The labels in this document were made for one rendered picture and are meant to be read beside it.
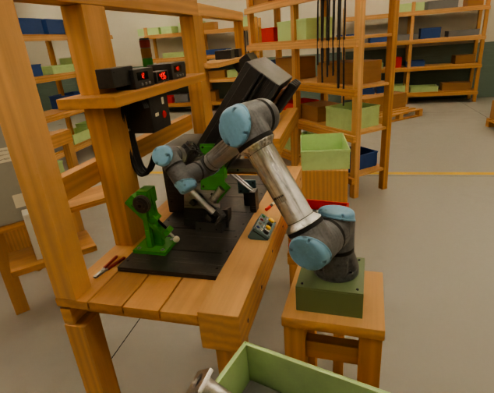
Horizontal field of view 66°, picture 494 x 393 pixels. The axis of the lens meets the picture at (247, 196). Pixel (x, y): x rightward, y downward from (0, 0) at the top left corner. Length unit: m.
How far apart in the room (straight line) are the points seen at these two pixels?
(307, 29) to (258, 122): 3.64
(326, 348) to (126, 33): 11.18
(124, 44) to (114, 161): 10.47
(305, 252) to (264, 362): 0.31
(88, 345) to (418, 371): 1.66
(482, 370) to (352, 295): 1.36
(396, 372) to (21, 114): 2.08
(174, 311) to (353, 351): 0.60
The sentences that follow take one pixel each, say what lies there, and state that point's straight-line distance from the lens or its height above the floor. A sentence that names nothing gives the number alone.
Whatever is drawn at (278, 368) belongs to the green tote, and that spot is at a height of 0.92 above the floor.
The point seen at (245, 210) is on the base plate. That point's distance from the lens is 1.92.
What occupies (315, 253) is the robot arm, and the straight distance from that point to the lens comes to 1.09.
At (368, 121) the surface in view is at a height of 0.79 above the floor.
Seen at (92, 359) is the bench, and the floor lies 0.60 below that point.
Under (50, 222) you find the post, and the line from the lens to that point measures 1.40.
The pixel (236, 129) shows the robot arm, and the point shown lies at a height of 1.46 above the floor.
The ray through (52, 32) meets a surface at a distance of 7.20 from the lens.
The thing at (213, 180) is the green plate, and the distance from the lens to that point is 1.73.
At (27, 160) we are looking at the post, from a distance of 1.35.
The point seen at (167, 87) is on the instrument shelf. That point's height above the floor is 1.52.
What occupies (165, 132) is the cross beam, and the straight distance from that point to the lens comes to 2.21.
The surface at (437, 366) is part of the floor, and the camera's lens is 2.46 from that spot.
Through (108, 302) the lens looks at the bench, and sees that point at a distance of 1.46.
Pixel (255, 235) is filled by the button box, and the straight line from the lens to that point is 1.62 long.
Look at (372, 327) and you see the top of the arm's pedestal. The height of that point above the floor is 0.85.
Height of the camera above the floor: 1.69
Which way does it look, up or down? 22 degrees down
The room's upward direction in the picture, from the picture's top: 5 degrees counter-clockwise
